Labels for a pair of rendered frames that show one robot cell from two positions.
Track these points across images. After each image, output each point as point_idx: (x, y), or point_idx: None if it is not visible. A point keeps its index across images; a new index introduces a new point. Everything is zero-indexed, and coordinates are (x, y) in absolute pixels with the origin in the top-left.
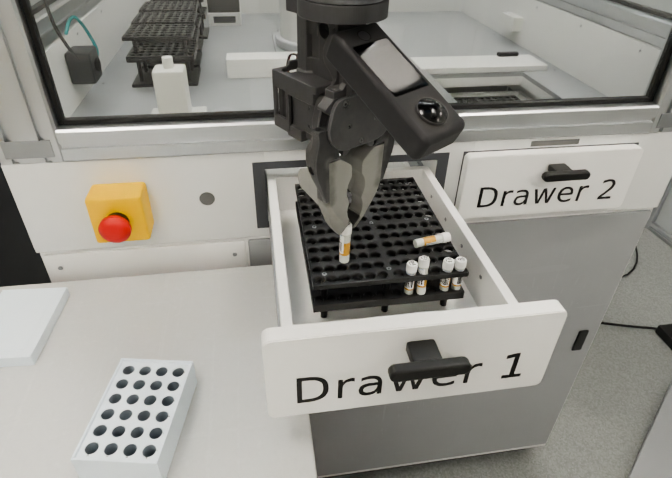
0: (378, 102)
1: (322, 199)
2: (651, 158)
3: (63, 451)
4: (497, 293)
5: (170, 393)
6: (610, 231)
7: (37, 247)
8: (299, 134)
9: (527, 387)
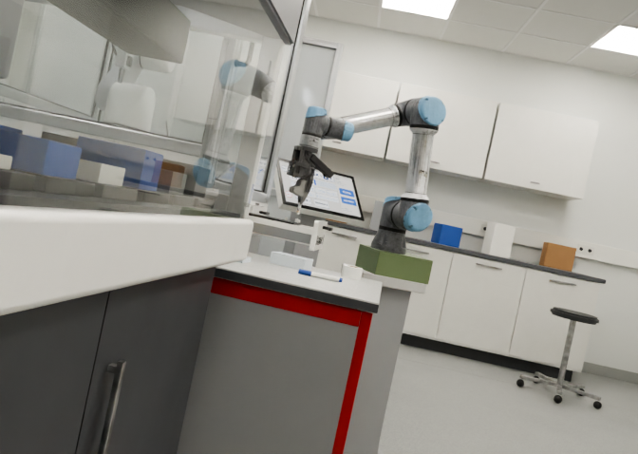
0: (324, 167)
1: (308, 191)
2: None
3: (291, 269)
4: (307, 227)
5: (290, 255)
6: (256, 243)
7: None
8: (302, 176)
9: None
